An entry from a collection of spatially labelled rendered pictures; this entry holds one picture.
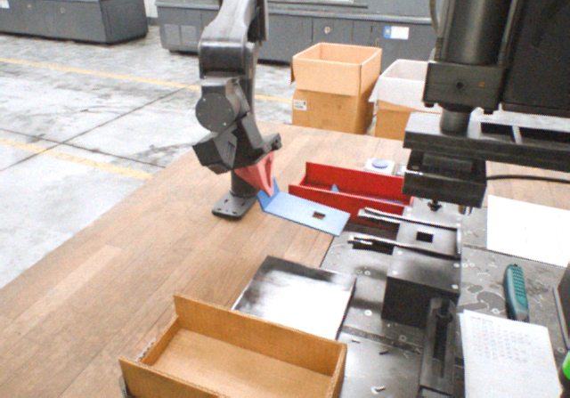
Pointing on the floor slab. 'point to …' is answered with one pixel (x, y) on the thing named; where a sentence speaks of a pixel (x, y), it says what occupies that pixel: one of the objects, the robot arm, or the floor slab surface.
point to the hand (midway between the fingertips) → (268, 191)
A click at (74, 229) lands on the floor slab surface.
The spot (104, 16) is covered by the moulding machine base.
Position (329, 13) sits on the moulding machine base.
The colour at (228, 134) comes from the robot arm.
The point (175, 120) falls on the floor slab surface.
